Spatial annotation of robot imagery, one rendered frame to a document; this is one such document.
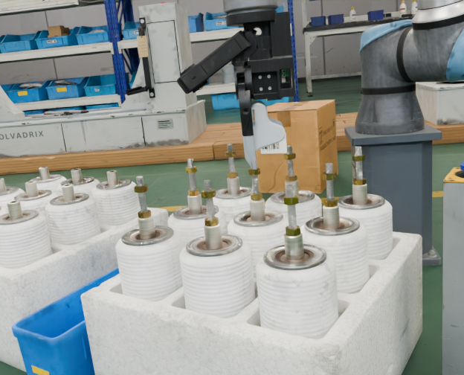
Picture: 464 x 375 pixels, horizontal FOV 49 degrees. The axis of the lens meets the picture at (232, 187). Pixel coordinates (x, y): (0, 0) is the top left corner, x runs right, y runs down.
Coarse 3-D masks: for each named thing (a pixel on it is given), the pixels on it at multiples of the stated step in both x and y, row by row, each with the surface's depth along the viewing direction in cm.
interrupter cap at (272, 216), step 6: (270, 210) 79; (240, 216) 78; (246, 216) 78; (270, 216) 77; (276, 216) 76; (282, 216) 75; (234, 222) 76; (240, 222) 74; (246, 222) 74; (252, 222) 74; (258, 222) 74; (264, 222) 74; (270, 222) 73; (276, 222) 74
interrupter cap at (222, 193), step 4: (224, 188) 95; (240, 188) 94; (244, 188) 94; (248, 188) 94; (252, 188) 93; (216, 192) 93; (220, 192) 93; (224, 192) 93; (240, 192) 93; (244, 192) 92; (248, 192) 91; (252, 192) 91; (216, 196) 90; (220, 196) 90; (224, 196) 89; (228, 196) 89; (232, 196) 89; (236, 196) 89; (240, 196) 89; (244, 196) 89
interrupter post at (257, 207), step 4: (252, 200) 76; (260, 200) 75; (252, 204) 75; (256, 204) 75; (260, 204) 75; (264, 204) 76; (252, 208) 75; (256, 208) 75; (260, 208) 75; (264, 208) 76; (252, 212) 76; (256, 212) 75; (260, 212) 75; (264, 212) 76; (252, 216) 76; (256, 216) 75; (260, 216) 75; (264, 216) 76; (252, 220) 76; (256, 220) 76; (260, 220) 75
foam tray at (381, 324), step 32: (416, 256) 81; (96, 288) 75; (256, 288) 71; (384, 288) 66; (416, 288) 82; (96, 320) 72; (128, 320) 69; (160, 320) 65; (192, 320) 63; (224, 320) 62; (256, 320) 64; (352, 320) 59; (384, 320) 67; (416, 320) 83; (96, 352) 75; (128, 352) 70; (160, 352) 67; (192, 352) 63; (224, 352) 60; (256, 352) 58; (288, 352) 55; (320, 352) 53; (352, 352) 57; (384, 352) 68
